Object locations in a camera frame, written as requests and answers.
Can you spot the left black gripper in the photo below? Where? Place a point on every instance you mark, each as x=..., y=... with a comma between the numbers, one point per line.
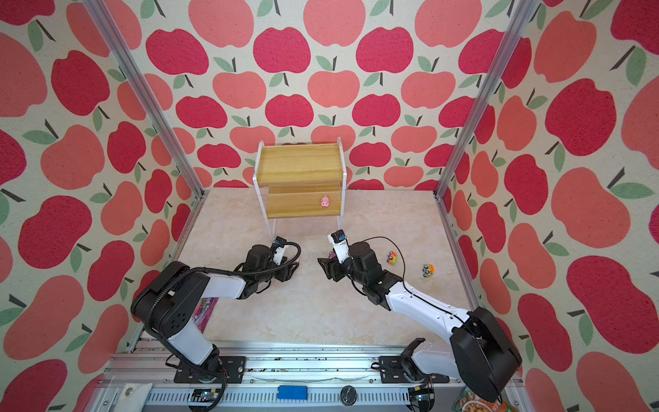
x=286, y=270

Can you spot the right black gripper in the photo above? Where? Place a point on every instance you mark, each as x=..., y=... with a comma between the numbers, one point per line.
x=333, y=268

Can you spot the pink toy pig front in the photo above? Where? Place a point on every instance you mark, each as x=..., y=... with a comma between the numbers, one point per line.
x=325, y=201

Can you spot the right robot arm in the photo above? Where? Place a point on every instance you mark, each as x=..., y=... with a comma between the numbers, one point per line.
x=483, y=356

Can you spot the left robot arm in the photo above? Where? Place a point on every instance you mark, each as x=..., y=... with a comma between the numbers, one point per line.
x=167, y=305

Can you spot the green orange toy car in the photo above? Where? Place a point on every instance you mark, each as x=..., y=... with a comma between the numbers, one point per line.
x=428, y=270

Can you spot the purple snack bag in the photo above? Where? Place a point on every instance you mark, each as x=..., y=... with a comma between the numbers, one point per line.
x=203, y=313

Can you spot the round black knob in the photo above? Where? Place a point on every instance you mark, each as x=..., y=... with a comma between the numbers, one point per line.
x=348, y=396

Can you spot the green snack bag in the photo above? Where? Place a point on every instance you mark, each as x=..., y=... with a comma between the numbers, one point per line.
x=468, y=401

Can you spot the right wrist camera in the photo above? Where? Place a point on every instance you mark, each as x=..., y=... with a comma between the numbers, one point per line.
x=337, y=237

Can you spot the wooden two-tier shelf white frame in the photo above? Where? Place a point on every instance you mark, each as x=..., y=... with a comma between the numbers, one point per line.
x=290, y=181

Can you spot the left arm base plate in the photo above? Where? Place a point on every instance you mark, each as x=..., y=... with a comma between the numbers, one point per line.
x=231, y=368

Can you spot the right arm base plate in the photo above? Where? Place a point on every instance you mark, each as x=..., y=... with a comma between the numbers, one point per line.
x=401, y=370

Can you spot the blue block on rail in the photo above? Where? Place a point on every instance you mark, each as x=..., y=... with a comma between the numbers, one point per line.
x=292, y=393

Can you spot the left aluminium frame post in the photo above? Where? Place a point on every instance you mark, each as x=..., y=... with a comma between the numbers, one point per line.
x=111, y=34

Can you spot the aluminium frame post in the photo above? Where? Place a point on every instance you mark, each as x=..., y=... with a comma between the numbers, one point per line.
x=519, y=21
x=111, y=34

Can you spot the right aluminium frame post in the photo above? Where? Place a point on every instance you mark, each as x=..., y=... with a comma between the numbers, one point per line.
x=519, y=21

